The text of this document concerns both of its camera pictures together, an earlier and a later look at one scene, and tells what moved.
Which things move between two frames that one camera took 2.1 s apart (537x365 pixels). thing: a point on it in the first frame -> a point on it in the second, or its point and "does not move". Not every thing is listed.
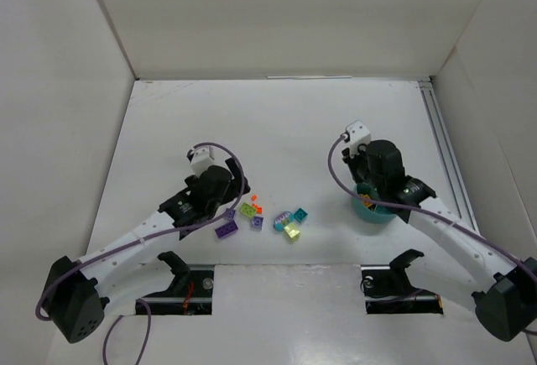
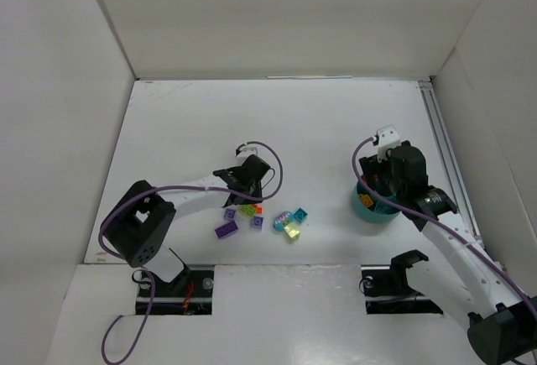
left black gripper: [234, 170] -> [242, 193]
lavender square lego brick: [257, 223] does not move
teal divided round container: [380, 214] does not move
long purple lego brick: [226, 229] does not move
